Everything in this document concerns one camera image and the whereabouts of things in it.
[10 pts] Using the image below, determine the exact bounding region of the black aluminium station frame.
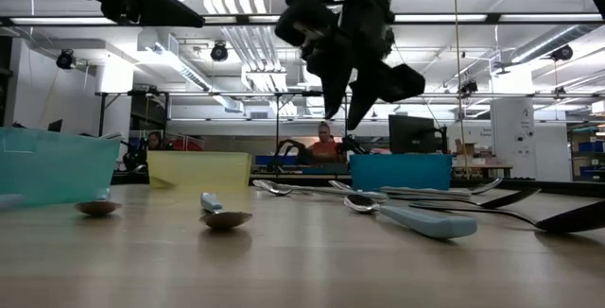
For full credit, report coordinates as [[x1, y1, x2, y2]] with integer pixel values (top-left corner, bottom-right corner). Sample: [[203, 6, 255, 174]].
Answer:
[[111, 170, 605, 199]]

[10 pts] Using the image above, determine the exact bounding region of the yellow plastic bin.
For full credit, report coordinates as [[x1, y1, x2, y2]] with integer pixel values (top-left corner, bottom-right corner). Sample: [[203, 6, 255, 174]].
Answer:
[[145, 150, 252, 192]]

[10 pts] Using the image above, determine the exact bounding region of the green translucent plastic bin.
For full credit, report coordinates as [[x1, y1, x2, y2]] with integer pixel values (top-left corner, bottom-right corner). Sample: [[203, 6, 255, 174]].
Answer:
[[0, 127, 122, 208]]

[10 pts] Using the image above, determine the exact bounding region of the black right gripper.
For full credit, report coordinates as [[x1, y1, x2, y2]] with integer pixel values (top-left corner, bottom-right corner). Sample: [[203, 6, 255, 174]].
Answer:
[[274, 0, 426, 131]]

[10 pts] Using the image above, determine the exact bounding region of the black overhead light beam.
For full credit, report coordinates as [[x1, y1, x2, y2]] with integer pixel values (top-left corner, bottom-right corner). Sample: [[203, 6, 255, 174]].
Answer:
[[0, 13, 605, 28]]

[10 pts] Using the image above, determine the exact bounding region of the cardboard box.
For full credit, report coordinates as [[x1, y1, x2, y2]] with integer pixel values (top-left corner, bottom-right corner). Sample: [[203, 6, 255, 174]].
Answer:
[[454, 138, 477, 157]]

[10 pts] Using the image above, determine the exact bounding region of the light blue handle spoon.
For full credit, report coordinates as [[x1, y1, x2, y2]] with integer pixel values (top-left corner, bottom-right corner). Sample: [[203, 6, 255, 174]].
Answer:
[[340, 194, 479, 241], [198, 192, 253, 232], [75, 187, 123, 217]]

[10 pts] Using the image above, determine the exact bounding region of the white pillar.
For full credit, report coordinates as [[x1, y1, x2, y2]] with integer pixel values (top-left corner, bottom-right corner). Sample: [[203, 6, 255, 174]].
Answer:
[[490, 97, 536, 180]]

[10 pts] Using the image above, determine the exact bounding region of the brown background table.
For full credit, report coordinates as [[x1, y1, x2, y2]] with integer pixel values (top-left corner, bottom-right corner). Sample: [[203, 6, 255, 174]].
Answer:
[[451, 163, 514, 180]]

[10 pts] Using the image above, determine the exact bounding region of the black background rig frame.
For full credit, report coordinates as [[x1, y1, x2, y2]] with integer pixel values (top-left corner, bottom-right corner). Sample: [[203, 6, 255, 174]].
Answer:
[[95, 90, 350, 177]]

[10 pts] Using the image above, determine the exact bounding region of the blue background crate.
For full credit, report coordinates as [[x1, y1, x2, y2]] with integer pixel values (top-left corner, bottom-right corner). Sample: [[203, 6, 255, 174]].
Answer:
[[254, 154, 307, 167]]

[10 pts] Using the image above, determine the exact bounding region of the blue plastic bin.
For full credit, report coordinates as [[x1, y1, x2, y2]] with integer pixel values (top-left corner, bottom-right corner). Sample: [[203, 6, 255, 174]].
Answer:
[[349, 153, 454, 192]]

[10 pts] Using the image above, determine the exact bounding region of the black computer monitor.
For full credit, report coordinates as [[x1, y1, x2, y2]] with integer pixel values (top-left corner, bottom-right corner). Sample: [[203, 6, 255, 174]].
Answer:
[[388, 113, 449, 155]]

